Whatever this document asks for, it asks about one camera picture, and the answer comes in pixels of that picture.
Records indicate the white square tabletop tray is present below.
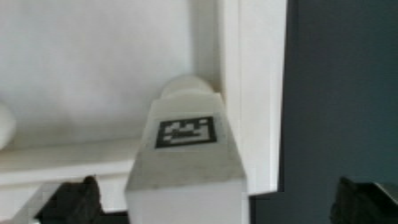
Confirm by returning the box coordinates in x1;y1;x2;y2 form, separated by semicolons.
0;0;289;220

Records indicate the white table leg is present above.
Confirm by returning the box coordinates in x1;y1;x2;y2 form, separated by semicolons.
125;76;249;224

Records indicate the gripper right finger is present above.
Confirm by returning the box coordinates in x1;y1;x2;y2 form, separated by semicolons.
329;177;398;224

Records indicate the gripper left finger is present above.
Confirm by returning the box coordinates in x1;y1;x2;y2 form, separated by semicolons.
17;176;104;224

